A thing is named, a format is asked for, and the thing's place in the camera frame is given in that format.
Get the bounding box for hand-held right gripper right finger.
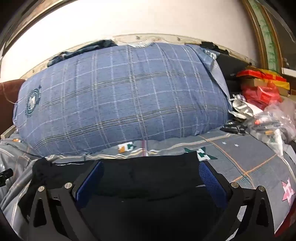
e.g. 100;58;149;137
198;160;276;241

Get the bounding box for red and yellow box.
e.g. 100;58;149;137
236;68;287;82

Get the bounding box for wooden framed door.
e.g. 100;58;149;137
242;0;296;76

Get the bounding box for brown headboard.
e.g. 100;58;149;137
0;79;26;135

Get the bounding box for clear plastic bag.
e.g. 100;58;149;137
245;100;296;158

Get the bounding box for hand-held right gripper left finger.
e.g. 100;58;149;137
28;160;105;241

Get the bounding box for dark cloth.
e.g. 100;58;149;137
47;39;118;68

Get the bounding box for black pants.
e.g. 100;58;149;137
32;152;232;241

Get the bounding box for black packet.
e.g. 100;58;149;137
220;120;247;135

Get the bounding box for black cabinet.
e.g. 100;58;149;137
216;53;253;82

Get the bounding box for grey patterned bedsheet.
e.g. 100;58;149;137
0;130;296;241

